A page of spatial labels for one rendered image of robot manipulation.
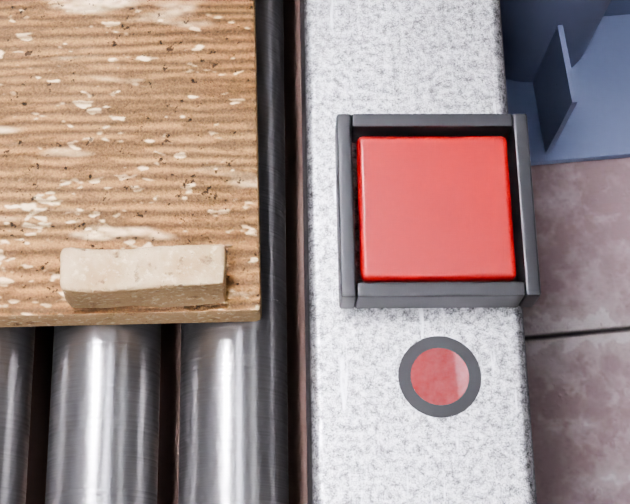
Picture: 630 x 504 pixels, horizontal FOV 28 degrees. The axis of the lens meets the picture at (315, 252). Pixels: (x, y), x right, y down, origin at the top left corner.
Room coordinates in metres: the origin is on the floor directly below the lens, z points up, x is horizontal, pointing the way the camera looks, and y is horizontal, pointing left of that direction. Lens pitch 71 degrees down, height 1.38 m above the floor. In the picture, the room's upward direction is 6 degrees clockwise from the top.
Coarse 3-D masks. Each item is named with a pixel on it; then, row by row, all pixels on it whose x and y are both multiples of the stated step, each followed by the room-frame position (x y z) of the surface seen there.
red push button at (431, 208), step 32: (384, 160) 0.20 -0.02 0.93; (416, 160) 0.20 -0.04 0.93; (448, 160) 0.20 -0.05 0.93; (480, 160) 0.20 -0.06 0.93; (384, 192) 0.18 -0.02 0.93; (416, 192) 0.19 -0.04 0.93; (448, 192) 0.19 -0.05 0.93; (480, 192) 0.19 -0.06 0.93; (384, 224) 0.17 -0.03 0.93; (416, 224) 0.17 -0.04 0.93; (448, 224) 0.17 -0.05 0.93; (480, 224) 0.17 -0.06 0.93; (512, 224) 0.18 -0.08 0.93; (384, 256) 0.16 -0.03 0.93; (416, 256) 0.16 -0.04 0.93; (448, 256) 0.16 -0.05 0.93; (480, 256) 0.16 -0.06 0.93; (512, 256) 0.16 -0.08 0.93
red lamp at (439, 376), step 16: (432, 352) 0.13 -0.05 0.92; (448, 352) 0.13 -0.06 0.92; (416, 368) 0.12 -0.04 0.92; (432, 368) 0.12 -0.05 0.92; (448, 368) 0.12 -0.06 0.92; (464, 368) 0.12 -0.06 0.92; (416, 384) 0.11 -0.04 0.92; (432, 384) 0.11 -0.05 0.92; (448, 384) 0.11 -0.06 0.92; (464, 384) 0.11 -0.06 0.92; (432, 400) 0.11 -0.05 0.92; (448, 400) 0.11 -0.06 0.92
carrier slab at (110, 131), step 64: (0, 0) 0.25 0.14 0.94; (64, 0) 0.25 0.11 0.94; (128, 0) 0.25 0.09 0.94; (192, 0) 0.25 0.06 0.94; (0, 64) 0.22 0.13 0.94; (64, 64) 0.22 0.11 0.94; (128, 64) 0.22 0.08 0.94; (192, 64) 0.23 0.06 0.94; (256, 64) 0.23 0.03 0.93; (0, 128) 0.19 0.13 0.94; (64, 128) 0.19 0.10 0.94; (128, 128) 0.20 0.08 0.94; (192, 128) 0.20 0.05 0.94; (256, 128) 0.20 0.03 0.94; (0, 192) 0.16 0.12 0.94; (64, 192) 0.17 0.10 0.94; (128, 192) 0.17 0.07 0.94; (192, 192) 0.17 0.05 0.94; (256, 192) 0.18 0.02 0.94; (0, 256) 0.14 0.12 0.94; (256, 256) 0.15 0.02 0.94; (0, 320) 0.12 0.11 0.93; (64, 320) 0.12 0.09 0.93; (128, 320) 0.12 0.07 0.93; (192, 320) 0.13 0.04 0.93; (256, 320) 0.13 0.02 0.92
